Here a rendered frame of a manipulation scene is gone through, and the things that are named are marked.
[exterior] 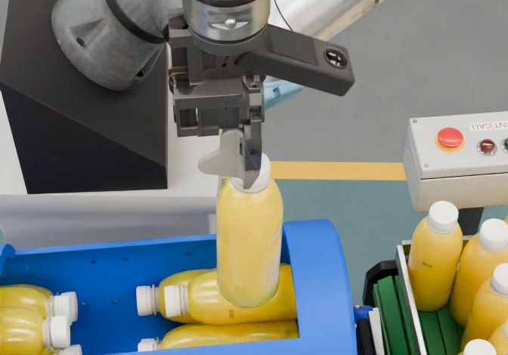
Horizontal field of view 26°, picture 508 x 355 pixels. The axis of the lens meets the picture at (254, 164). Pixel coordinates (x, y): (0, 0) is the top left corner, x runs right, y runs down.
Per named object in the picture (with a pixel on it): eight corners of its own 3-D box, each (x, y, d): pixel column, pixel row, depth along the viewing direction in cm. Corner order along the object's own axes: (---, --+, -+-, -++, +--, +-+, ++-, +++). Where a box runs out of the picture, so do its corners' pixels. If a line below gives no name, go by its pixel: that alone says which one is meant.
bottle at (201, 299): (320, 294, 145) (179, 304, 144) (320, 250, 141) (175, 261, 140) (328, 328, 139) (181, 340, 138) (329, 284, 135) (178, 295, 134)
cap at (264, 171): (274, 167, 112) (275, 155, 111) (261, 193, 110) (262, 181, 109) (239, 156, 113) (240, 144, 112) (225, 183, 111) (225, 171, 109)
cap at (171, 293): (180, 303, 142) (166, 304, 141) (178, 279, 140) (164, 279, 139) (181, 322, 138) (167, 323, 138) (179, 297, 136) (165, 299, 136)
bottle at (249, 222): (287, 270, 126) (295, 159, 113) (266, 317, 122) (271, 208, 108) (230, 252, 128) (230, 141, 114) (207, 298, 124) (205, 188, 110)
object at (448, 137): (434, 132, 158) (435, 127, 158) (459, 130, 159) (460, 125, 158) (439, 151, 156) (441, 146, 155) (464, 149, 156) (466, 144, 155)
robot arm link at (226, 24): (266, -55, 94) (277, 10, 89) (265, -14, 97) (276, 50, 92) (178, -50, 93) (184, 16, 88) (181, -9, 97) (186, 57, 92)
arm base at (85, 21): (53, -24, 146) (97, -70, 140) (142, 26, 154) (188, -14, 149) (49, 59, 136) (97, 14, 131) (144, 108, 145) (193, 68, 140)
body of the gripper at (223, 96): (173, 84, 106) (165, -11, 97) (262, 78, 106) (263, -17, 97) (178, 145, 101) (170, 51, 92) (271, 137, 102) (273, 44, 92)
